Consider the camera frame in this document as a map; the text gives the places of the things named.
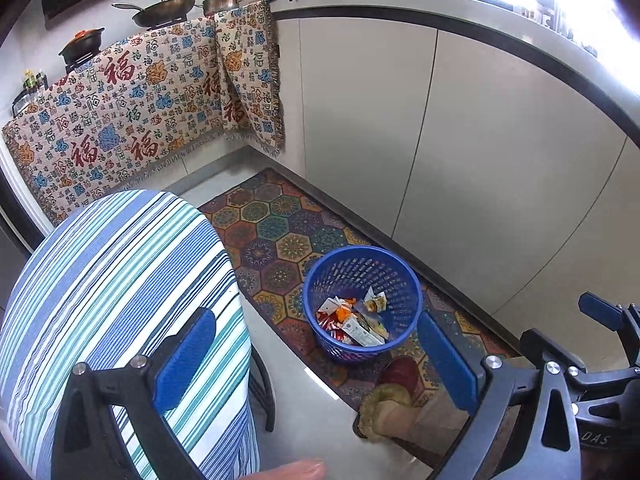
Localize steel pot with lid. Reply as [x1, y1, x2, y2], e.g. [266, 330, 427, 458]
[201, 0, 244, 16]

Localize slippered foot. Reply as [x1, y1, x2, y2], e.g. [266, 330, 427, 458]
[352, 356, 420, 442]

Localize yellow white snack wrapper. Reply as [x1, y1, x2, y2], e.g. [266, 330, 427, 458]
[362, 287, 387, 313]

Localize colourful hexagon floor mat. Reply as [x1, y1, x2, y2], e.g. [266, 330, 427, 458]
[198, 167, 522, 468]

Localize patterned Chinese character blanket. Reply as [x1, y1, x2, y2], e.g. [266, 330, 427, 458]
[2, 0, 285, 224]

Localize black wok with lid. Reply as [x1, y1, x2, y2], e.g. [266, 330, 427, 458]
[112, 0, 196, 29]

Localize blue plastic trash basket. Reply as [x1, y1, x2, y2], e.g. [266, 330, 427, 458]
[303, 246, 423, 364]

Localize green white milk carton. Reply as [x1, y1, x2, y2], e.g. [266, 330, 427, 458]
[342, 313, 386, 348]

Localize white kitchen cabinet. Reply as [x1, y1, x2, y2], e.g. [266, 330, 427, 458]
[270, 0, 639, 370]

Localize striped blue green tablecloth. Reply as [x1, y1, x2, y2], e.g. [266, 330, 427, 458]
[1, 190, 260, 479]

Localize black pot red contents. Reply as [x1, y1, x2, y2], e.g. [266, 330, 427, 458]
[60, 27, 104, 65]

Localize white red paper wrapper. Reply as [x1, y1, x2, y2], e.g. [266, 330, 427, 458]
[316, 296, 356, 346]

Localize person's left hand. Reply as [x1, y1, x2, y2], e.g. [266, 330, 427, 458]
[245, 460, 326, 480]

